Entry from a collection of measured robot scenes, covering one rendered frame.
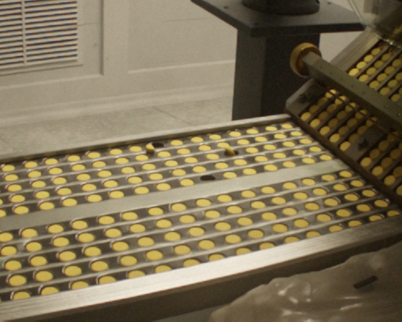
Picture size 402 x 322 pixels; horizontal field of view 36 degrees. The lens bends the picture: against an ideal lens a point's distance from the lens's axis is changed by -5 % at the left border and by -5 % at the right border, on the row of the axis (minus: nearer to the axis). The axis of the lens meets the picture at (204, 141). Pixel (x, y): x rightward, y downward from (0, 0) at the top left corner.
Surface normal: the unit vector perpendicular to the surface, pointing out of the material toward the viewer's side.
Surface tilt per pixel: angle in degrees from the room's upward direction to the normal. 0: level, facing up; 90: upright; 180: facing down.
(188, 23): 90
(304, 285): 24
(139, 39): 90
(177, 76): 90
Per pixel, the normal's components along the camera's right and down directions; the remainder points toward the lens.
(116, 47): 0.40, 0.42
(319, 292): -0.17, -0.82
